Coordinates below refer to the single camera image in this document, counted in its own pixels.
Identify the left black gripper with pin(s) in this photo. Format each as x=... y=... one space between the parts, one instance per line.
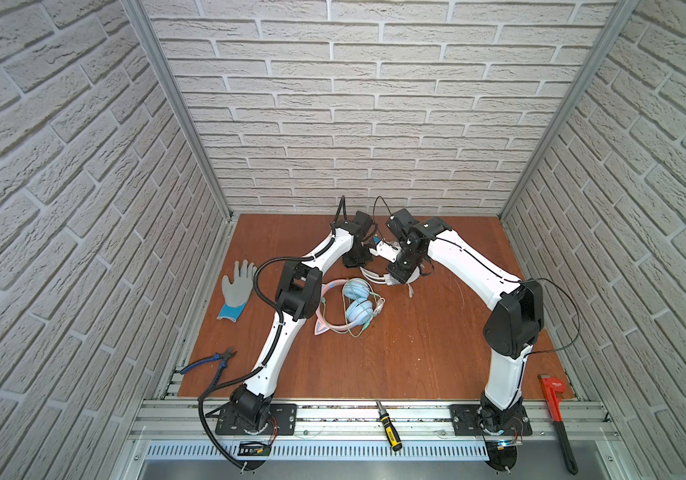
x=351 y=264

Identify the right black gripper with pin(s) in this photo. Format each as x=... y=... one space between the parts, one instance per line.
x=395 y=271

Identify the white headphones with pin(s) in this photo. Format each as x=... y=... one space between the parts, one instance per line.
x=389 y=279

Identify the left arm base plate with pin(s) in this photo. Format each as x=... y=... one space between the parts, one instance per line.
x=279 y=417

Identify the yellow black screwdriver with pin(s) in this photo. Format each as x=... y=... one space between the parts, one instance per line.
x=391 y=431

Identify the small black electronics board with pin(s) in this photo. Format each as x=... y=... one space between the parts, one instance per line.
x=254 y=449

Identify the aluminium frame rail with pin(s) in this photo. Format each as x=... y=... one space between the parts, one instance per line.
x=178 y=419

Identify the blue handled pliers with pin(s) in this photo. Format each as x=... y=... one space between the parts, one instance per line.
x=220 y=359

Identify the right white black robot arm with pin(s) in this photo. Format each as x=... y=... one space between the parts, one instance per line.
x=516 y=306

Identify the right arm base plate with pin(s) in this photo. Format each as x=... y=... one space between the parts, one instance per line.
x=476 y=420

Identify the pink blue cat-ear headphones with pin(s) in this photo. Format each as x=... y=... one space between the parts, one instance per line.
x=361 y=306

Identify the red pipe wrench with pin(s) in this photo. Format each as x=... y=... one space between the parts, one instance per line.
x=553 y=389

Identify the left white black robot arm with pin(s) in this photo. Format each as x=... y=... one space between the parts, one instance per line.
x=297 y=297

